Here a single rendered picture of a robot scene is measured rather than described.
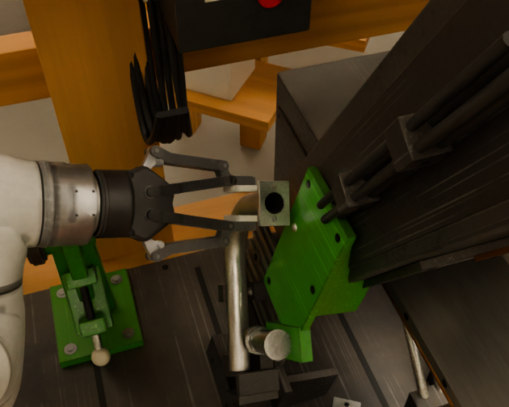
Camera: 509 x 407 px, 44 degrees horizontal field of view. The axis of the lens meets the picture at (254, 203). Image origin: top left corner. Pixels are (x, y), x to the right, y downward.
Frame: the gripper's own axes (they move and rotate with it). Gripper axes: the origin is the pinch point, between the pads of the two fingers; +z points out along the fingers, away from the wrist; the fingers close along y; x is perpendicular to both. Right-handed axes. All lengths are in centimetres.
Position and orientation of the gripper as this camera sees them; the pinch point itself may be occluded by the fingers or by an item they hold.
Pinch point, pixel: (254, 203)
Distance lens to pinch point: 78.3
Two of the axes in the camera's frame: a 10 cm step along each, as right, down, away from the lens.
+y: -0.1, -10.0, 0.1
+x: -4.9, 0.2, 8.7
